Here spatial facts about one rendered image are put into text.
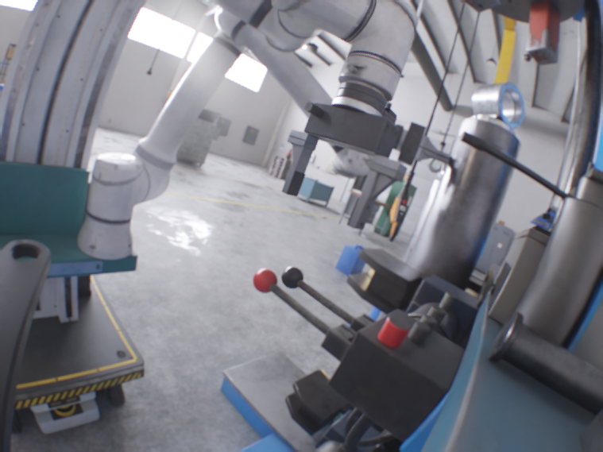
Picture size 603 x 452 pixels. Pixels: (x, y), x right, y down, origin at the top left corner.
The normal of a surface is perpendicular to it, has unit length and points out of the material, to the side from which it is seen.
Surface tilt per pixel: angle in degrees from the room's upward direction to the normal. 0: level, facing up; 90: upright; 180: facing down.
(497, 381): 0
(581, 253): 90
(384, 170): 90
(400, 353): 0
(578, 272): 90
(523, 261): 90
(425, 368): 0
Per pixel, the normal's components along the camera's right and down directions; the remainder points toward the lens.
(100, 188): -0.04, 0.21
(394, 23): 0.30, 0.32
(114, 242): 0.86, 0.04
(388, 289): -0.63, -0.06
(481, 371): 0.35, -0.91
